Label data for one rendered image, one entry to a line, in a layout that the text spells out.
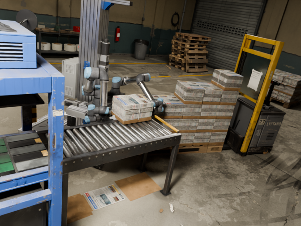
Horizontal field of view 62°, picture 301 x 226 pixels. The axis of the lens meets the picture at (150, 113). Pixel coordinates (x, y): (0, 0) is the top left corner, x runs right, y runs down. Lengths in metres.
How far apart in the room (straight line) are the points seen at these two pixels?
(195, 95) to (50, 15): 6.75
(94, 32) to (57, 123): 1.70
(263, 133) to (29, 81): 3.72
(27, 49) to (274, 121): 3.78
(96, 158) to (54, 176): 0.46
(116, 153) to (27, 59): 1.10
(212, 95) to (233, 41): 7.39
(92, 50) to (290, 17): 7.95
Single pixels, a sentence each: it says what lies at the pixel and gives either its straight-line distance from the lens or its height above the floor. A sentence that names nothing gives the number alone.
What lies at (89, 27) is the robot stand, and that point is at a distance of 3.18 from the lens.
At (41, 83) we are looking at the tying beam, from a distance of 1.56.
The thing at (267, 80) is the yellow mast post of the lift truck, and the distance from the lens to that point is 3.99.
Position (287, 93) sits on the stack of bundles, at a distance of 8.00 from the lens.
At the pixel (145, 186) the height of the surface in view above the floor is 0.00.
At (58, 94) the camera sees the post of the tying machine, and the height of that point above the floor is 1.44.
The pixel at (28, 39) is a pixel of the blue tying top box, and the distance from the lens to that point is 1.67.
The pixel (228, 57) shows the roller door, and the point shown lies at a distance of 11.10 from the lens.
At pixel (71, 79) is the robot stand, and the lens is 3.36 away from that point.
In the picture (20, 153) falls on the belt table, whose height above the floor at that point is 0.80.
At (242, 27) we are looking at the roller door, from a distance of 10.87.
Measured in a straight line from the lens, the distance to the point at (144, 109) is 2.79.
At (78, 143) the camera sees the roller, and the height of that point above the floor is 0.80.
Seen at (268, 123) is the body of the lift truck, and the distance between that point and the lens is 4.46.
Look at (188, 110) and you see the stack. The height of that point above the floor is 0.73.
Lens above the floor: 1.99
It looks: 22 degrees down
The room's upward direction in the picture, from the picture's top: 10 degrees clockwise
